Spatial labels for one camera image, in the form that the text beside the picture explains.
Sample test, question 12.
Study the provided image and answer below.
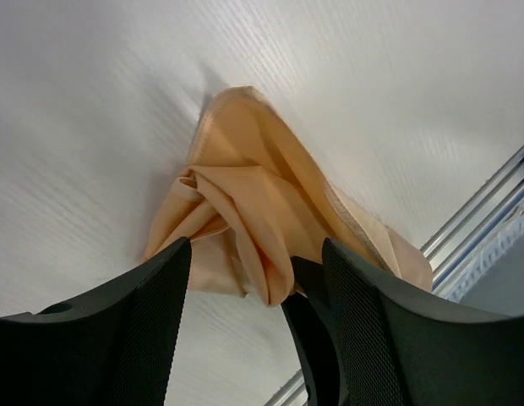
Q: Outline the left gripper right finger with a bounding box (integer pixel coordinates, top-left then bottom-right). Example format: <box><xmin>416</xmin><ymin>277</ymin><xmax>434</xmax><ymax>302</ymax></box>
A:
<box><xmin>282</xmin><ymin>239</ymin><xmax>524</xmax><ymax>405</ymax></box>

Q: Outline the peach satin cloth napkin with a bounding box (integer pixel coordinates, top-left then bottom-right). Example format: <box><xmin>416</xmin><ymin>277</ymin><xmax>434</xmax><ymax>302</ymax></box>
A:
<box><xmin>145</xmin><ymin>86</ymin><xmax>433</xmax><ymax>306</ymax></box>

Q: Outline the slotted cable duct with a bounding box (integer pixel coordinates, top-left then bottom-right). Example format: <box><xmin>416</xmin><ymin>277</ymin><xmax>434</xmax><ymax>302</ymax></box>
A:
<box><xmin>438</xmin><ymin>205</ymin><xmax>524</xmax><ymax>303</ymax></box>

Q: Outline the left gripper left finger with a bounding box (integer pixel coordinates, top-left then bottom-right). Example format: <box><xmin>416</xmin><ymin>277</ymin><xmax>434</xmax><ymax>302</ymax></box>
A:
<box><xmin>0</xmin><ymin>238</ymin><xmax>191</xmax><ymax>405</ymax></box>

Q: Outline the front aluminium rail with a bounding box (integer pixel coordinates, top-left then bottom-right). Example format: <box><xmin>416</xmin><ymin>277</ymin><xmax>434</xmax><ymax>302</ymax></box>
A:
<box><xmin>270</xmin><ymin>146</ymin><xmax>524</xmax><ymax>405</ymax></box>

